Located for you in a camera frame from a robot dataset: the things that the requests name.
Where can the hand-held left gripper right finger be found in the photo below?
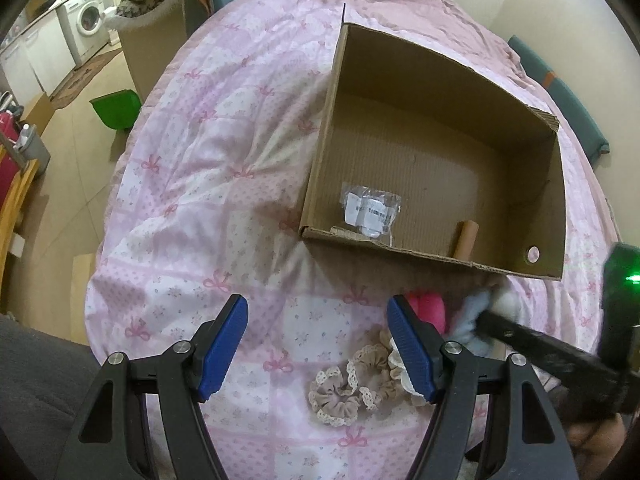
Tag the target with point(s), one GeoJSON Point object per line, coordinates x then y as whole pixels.
{"type": "Point", "coordinates": [412, 350]}

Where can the red bag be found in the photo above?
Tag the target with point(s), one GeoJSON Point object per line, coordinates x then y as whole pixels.
{"type": "Point", "coordinates": [6, 160]}

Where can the green plastic bin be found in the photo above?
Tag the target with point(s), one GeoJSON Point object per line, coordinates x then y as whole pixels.
{"type": "Point", "coordinates": [117, 107]}

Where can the pink floral blanket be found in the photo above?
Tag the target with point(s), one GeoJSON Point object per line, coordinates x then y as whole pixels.
{"type": "Point", "coordinates": [200, 185]}

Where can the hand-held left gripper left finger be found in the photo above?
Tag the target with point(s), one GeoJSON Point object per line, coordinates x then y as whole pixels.
{"type": "Point", "coordinates": [222, 347]}

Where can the white fluffy toy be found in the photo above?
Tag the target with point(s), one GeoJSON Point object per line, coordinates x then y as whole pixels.
{"type": "Point", "coordinates": [507, 302]}

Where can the grey plastic container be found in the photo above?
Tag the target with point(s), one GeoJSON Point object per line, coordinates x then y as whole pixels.
{"type": "Point", "coordinates": [35, 152]}

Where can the pink plush toy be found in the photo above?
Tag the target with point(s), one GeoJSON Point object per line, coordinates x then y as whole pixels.
{"type": "Point", "coordinates": [430, 310]}

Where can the beige lace scrunchie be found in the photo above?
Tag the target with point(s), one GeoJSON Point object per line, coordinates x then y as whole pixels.
{"type": "Point", "coordinates": [332, 400]}
{"type": "Point", "coordinates": [396, 372]}
{"type": "Point", "coordinates": [372, 366]}

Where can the teal cushion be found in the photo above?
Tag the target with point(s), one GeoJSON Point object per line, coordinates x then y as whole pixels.
{"type": "Point", "coordinates": [565, 95]}

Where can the light blue fluffy cloth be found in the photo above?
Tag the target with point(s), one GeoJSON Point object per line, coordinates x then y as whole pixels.
{"type": "Point", "coordinates": [467, 317]}

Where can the white washing machine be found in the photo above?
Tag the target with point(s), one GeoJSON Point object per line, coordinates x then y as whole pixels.
{"type": "Point", "coordinates": [85, 22]}

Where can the person's right hand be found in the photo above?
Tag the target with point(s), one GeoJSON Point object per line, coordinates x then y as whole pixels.
{"type": "Point", "coordinates": [595, 445]}

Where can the white kitchen cabinets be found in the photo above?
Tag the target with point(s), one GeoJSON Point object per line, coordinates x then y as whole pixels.
{"type": "Point", "coordinates": [35, 55]}

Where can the cardboard tube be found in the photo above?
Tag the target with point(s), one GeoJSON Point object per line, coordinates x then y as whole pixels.
{"type": "Point", "coordinates": [466, 240]}

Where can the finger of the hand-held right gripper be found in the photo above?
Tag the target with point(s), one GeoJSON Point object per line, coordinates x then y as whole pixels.
{"type": "Point", "coordinates": [545, 347]}

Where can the brown patterned rug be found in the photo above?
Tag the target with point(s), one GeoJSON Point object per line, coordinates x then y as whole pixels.
{"type": "Point", "coordinates": [82, 77]}

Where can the dark grey cloth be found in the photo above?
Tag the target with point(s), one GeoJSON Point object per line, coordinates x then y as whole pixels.
{"type": "Point", "coordinates": [45, 375]}

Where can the tall cardboard box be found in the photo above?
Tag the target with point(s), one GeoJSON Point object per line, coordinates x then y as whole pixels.
{"type": "Point", "coordinates": [150, 50]}

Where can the flat cardboard piece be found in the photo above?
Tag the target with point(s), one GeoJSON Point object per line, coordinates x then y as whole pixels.
{"type": "Point", "coordinates": [40, 112]}

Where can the clear plastic packet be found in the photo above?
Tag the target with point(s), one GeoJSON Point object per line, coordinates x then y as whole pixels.
{"type": "Point", "coordinates": [372, 210]}

